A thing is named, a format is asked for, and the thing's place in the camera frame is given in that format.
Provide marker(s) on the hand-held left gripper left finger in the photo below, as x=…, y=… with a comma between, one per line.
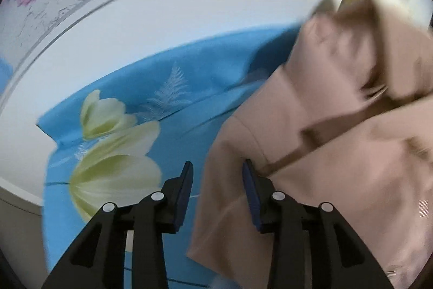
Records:
x=181, y=201

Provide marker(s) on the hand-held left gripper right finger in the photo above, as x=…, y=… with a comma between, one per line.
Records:
x=254, y=201

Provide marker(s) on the pink garment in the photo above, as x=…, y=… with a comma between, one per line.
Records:
x=338, y=157

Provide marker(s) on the blue floral bedsheet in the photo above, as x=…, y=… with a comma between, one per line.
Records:
x=169, y=79

